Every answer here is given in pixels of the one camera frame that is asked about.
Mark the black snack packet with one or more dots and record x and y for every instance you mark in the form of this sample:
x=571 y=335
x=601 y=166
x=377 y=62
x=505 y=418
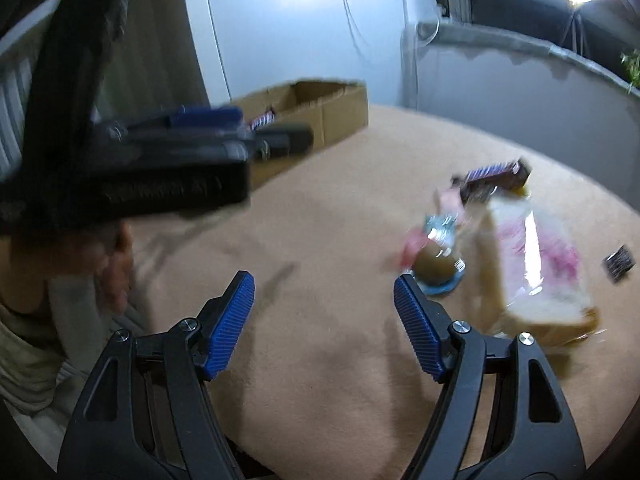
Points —
x=620 y=262

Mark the person's left forearm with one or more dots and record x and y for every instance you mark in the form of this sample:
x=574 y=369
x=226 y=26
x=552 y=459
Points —
x=75 y=325

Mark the person's left hand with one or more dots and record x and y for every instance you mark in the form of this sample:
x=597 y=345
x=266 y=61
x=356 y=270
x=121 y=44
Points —
x=117 y=265

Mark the black tripod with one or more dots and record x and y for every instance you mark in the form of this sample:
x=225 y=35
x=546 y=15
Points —
x=580 y=30

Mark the sliced bread packet pink label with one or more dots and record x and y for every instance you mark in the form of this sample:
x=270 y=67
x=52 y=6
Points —
x=540 y=280

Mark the white cabinet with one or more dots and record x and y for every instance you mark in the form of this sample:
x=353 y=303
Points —
x=280 y=20

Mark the person's light shirt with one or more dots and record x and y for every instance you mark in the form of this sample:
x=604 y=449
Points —
x=25 y=360

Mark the brown chocolate bar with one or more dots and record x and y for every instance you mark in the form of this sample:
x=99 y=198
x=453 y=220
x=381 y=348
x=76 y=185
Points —
x=495 y=175
x=262 y=120

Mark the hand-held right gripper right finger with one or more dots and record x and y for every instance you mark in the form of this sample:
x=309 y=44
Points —
x=420 y=330

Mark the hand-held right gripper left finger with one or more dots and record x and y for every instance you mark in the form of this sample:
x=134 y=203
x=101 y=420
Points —
x=230 y=325

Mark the potted spider plant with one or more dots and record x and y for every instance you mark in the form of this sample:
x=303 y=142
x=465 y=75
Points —
x=634 y=67

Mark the brown cardboard box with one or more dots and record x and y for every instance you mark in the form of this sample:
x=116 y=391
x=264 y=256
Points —
x=340 y=115

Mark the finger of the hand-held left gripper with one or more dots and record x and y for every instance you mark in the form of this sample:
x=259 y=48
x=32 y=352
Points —
x=210 y=117
x=285 y=140

